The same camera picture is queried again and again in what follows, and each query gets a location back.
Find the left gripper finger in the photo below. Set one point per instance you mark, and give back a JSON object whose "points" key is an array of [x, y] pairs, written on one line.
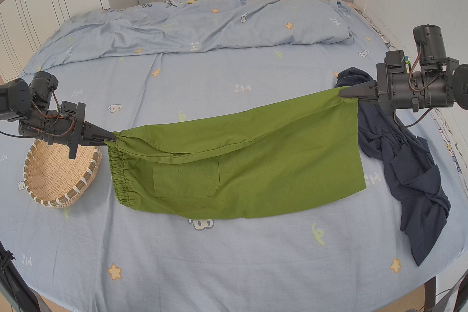
{"points": [[93, 142], [93, 131]]}

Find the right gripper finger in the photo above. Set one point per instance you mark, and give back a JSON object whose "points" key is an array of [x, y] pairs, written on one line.
{"points": [[367, 92]]}

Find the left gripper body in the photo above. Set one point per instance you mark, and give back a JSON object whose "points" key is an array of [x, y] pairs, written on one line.
{"points": [[60, 129]]}

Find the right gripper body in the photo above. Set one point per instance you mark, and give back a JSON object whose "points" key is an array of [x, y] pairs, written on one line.
{"points": [[404, 91]]}

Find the green shorts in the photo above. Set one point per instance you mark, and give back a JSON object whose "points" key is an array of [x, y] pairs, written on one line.
{"points": [[256, 157]]}

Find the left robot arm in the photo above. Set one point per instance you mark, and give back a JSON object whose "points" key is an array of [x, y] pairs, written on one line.
{"points": [[40, 91]]}

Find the round woven basket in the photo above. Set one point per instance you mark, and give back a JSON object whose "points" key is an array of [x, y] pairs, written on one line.
{"points": [[55, 175]]}

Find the dark blue garment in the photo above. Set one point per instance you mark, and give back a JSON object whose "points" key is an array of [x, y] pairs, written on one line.
{"points": [[413, 171]]}

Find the pale blue quilt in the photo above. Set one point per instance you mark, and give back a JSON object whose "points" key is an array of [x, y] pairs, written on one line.
{"points": [[219, 25]]}

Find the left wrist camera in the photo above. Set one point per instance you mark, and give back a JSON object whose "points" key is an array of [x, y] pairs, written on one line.
{"points": [[68, 109]]}

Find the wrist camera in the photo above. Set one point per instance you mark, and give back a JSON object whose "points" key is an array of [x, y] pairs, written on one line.
{"points": [[68, 109], [396, 60]]}

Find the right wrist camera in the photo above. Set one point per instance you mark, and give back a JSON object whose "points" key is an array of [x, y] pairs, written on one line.
{"points": [[396, 60]]}

